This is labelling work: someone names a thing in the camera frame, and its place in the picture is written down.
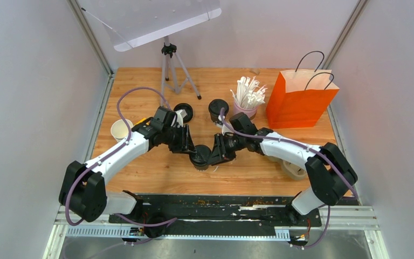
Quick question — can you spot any stack of black lids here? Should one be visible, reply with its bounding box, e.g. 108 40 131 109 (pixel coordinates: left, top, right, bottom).
174 103 194 124

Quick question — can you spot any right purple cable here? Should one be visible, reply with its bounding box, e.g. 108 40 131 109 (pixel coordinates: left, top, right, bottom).
219 107 360 250

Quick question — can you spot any grey tripod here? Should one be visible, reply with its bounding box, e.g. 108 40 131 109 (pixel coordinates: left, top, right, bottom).
161 36 202 100

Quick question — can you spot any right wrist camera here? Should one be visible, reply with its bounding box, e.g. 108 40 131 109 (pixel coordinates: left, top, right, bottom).
222 122 233 134

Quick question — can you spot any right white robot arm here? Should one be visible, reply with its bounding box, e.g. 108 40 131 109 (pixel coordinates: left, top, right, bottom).
208 111 358 226

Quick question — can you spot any purple cable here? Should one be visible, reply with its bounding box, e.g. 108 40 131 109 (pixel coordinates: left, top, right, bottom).
65 86 177 247
219 107 360 250

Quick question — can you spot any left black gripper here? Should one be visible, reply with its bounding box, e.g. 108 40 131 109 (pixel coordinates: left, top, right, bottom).
163 125 198 155

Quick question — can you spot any bundle of wrapped straws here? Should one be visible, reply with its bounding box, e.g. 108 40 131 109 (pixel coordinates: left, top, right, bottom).
230 76 268 110

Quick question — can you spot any orange paper bag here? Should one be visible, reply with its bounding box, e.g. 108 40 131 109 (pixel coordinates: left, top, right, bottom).
266 50 340 129

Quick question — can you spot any pink straw holder cup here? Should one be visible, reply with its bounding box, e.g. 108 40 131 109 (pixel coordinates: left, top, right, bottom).
232 101 258 120

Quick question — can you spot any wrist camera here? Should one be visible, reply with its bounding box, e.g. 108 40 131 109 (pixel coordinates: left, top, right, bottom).
175 109 187 127
222 122 233 134

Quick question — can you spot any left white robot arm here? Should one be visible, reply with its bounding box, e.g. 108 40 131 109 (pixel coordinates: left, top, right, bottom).
58 103 196 223

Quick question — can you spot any yellow triangular plastic stand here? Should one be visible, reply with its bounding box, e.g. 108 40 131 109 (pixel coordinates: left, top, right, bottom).
134 118 149 126

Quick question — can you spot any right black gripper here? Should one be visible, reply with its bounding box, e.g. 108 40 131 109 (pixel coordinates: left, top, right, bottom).
208 133 245 166

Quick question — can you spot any black cup lid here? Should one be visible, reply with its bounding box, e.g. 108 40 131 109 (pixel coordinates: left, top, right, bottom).
208 99 229 115
189 145 211 167

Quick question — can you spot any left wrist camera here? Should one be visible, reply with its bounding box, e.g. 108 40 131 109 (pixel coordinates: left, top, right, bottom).
175 109 187 127

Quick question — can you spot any black paper coffee cup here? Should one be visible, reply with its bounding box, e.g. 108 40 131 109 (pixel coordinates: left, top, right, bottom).
210 112 223 125
193 163 209 171

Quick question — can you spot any white reflector board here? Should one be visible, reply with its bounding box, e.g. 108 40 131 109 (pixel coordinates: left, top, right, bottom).
80 0 222 52

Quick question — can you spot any cardboard cup carrier tray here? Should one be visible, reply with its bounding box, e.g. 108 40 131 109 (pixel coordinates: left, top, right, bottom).
267 156 307 181

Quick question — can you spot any stack of paper cups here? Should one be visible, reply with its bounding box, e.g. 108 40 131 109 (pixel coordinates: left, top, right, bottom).
111 119 129 142

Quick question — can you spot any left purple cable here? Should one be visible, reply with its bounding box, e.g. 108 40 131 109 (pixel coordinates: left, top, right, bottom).
65 86 177 247

